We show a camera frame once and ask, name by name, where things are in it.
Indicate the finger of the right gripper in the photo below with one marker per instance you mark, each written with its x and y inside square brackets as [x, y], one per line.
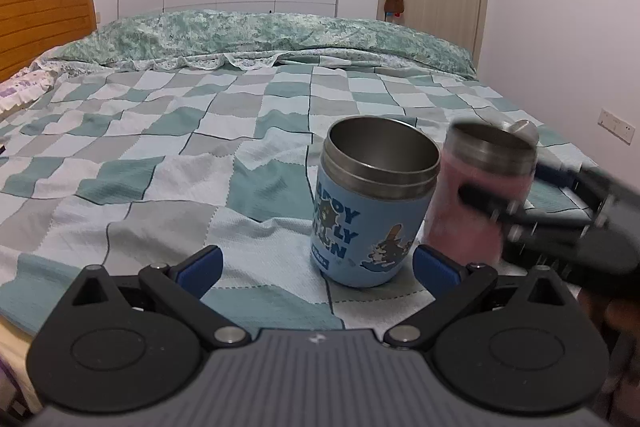
[558, 176]
[494, 207]

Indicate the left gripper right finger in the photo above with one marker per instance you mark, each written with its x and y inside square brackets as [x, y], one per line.
[506, 343]

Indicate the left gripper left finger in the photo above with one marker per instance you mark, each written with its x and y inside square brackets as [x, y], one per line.
[121, 343]

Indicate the pink cup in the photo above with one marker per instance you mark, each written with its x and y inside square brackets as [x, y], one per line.
[494, 160]

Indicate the blue cartoon cup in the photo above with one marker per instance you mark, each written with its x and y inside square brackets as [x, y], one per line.
[375, 180]

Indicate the checkered green bed sheet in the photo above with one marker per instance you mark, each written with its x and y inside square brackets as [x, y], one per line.
[123, 167]

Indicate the brown plush toy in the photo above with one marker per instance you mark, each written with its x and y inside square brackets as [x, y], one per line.
[393, 8]

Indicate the purple patterned pillow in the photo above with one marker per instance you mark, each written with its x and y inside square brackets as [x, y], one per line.
[28, 85]

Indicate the green floral quilt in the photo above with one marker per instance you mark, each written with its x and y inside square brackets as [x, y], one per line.
[208, 39]

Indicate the wooden headboard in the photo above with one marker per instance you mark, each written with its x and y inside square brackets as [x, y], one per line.
[31, 27]

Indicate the white wall socket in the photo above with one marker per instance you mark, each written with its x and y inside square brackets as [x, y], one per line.
[618, 127]

